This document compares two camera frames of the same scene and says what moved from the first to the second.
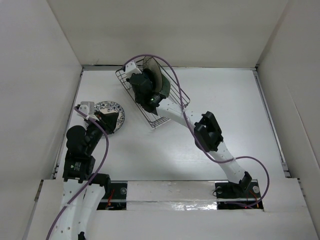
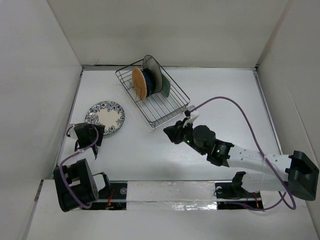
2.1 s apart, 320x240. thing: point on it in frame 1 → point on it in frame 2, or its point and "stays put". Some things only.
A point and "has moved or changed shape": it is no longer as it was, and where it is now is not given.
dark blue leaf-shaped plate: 149,74 has moved or changed shape
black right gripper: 149,82 → 174,132
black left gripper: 108,120 → 101,130
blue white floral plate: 108,107 stays put
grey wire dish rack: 176,97 stays put
